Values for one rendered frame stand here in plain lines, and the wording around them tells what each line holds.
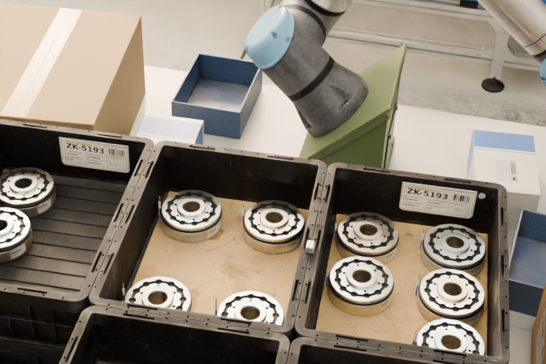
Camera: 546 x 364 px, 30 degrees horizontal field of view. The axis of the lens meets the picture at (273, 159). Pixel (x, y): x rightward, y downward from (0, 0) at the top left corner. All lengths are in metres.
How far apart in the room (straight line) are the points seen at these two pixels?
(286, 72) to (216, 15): 2.07
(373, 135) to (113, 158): 0.48
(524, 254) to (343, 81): 0.47
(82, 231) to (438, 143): 0.82
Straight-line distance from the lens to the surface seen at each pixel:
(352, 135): 1.90
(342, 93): 1.95
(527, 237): 1.99
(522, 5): 1.75
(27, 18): 2.21
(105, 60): 2.05
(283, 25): 1.92
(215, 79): 2.33
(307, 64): 1.93
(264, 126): 2.19
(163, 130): 2.03
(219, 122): 2.14
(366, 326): 1.60
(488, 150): 2.04
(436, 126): 2.24
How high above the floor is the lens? 1.99
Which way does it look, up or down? 38 degrees down
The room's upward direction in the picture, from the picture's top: 2 degrees clockwise
